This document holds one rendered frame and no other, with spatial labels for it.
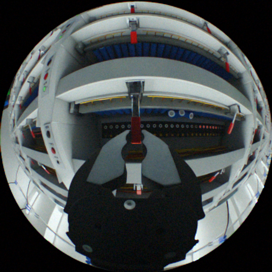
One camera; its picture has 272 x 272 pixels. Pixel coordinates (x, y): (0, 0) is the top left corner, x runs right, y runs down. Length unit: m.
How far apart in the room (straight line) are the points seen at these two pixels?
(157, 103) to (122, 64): 0.10
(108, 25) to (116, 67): 0.16
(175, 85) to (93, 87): 0.13
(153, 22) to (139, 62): 0.16
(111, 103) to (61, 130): 0.13
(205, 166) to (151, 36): 0.34
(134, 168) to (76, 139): 0.17
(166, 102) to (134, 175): 0.16
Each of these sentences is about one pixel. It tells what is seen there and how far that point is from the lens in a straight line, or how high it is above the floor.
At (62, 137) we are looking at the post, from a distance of 0.22.
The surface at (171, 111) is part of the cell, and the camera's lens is 0.22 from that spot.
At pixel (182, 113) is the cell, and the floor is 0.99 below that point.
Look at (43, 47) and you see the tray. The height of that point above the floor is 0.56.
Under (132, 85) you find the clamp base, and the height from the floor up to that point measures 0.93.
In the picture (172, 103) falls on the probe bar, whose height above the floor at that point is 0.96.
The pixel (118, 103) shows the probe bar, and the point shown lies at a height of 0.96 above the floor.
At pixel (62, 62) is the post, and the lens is 0.25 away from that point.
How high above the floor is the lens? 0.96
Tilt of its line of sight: 22 degrees up
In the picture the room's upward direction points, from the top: 178 degrees clockwise
